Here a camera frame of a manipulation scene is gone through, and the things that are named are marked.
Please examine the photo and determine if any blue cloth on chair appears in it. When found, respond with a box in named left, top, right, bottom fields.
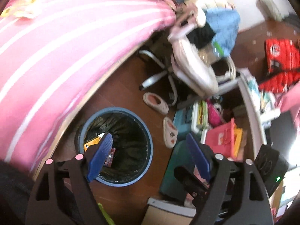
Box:
left=204, top=7, right=241, bottom=57

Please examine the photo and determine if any pink slipper near chair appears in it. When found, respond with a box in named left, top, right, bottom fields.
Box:
left=143, top=92, right=169, bottom=115

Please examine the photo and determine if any white office chair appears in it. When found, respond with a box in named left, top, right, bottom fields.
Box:
left=138, top=0, right=236, bottom=106

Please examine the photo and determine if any red packaging bag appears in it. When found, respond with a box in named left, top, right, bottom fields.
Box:
left=259, top=38, right=299, bottom=94

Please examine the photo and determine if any pink striped bed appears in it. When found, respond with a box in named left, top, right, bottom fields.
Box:
left=1, top=0, right=176, bottom=176

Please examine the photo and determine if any pink slipper near bin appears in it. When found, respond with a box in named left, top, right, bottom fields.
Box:
left=163, top=117, right=179, bottom=149

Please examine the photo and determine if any blue rimmed trash bin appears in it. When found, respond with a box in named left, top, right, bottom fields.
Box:
left=74, top=107, right=154, bottom=188

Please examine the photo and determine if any pink box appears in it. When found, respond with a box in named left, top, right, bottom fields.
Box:
left=205, top=118, right=243, bottom=160

